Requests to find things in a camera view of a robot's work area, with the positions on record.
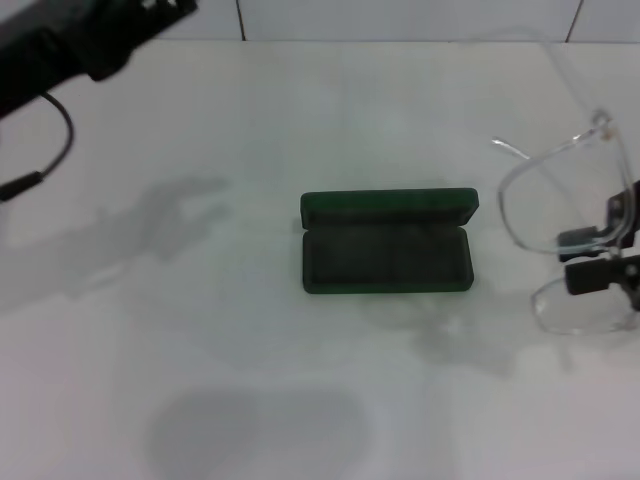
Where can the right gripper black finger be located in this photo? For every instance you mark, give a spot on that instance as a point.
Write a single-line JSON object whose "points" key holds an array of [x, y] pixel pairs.
{"points": [[590, 277], [580, 239]]}

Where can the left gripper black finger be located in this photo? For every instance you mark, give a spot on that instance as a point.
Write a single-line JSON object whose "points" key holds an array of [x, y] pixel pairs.
{"points": [[170, 7]]}

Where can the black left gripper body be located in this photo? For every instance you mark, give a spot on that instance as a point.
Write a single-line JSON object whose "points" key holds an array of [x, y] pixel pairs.
{"points": [[60, 50]]}

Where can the clear frame glasses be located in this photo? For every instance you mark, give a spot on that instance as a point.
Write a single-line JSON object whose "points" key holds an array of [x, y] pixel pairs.
{"points": [[595, 131]]}

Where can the green glasses case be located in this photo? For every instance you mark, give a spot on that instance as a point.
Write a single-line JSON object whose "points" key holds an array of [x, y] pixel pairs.
{"points": [[385, 260]]}

